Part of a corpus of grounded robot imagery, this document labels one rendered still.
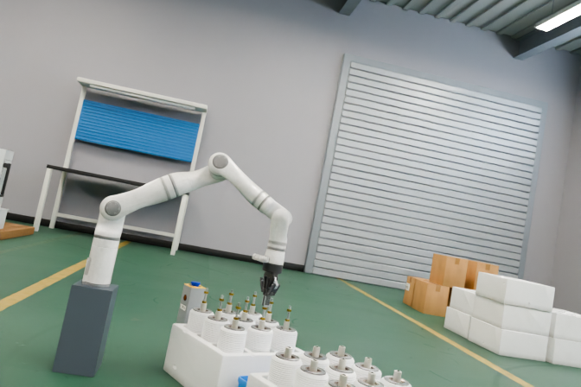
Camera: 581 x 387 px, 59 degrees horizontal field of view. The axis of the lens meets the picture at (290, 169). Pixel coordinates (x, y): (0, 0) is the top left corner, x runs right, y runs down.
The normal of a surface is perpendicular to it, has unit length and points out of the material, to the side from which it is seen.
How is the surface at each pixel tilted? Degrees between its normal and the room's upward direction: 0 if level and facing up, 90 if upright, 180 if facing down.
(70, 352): 90
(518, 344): 90
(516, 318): 90
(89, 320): 90
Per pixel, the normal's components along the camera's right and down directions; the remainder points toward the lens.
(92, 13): 0.16, -0.07
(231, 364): 0.61, 0.04
